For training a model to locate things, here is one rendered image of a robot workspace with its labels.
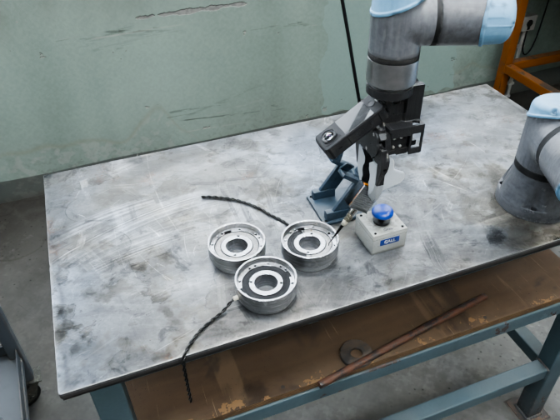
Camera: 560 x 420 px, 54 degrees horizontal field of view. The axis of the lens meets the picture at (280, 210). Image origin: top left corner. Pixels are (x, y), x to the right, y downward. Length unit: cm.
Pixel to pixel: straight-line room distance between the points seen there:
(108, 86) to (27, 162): 50
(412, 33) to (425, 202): 47
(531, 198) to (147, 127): 186
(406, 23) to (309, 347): 69
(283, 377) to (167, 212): 41
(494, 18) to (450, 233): 44
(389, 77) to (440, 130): 62
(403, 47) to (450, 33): 6
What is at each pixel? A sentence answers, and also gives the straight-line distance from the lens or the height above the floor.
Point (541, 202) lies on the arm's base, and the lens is 117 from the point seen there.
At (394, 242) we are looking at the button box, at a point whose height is 82.
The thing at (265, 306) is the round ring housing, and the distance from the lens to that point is 90.
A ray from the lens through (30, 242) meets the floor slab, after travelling 249.
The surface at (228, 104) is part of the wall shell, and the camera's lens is 265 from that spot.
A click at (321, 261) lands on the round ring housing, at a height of 83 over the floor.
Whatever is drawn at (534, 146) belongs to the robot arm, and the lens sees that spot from 110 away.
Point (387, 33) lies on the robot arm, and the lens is 80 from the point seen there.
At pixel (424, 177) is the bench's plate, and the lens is 125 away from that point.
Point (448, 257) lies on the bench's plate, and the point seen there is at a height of 80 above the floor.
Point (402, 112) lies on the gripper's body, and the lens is 89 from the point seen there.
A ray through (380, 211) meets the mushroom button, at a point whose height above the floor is 87.
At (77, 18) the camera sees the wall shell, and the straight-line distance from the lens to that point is 240.
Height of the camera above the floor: 150
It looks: 39 degrees down
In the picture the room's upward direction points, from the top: 1 degrees counter-clockwise
